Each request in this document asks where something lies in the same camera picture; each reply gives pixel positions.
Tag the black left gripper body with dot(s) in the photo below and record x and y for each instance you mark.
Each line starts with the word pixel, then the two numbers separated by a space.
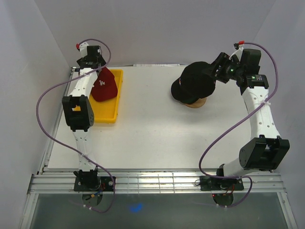
pixel 80 61

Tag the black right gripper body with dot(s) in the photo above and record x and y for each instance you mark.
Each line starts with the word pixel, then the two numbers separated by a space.
pixel 233 70

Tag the red baseball cap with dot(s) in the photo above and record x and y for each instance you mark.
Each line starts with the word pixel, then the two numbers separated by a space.
pixel 105 87

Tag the black NY baseball cap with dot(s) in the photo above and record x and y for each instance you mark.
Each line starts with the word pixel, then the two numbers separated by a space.
pixel 193 82

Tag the dark green baseball cap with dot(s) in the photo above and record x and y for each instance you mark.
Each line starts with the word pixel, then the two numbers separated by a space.
pixel 188 100

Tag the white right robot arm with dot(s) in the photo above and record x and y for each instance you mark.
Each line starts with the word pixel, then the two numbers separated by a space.
pixel 266 148

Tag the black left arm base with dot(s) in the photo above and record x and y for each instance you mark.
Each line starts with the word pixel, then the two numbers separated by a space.
pixel 105 184

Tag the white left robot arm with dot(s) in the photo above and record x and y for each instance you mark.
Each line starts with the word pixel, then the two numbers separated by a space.
pixel 79 114

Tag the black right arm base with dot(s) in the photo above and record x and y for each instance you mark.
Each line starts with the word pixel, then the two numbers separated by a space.
pixel 214 184

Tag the wooden hat stand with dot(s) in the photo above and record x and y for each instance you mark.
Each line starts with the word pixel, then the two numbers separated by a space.
pixel 197 104

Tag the yellow plastic tray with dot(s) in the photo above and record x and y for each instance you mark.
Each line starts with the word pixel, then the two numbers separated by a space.
pixel 106 111

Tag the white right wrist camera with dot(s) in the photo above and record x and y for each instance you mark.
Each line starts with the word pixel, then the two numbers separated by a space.
pixel 237 48

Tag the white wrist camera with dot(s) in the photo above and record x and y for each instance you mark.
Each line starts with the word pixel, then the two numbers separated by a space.
pixel 82 48
pixel 237 48

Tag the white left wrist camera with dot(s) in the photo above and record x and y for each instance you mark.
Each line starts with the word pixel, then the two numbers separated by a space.
pixel 82 48

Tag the aluminium mounting rail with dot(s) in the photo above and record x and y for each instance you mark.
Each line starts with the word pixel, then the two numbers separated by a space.
pixel 151 182

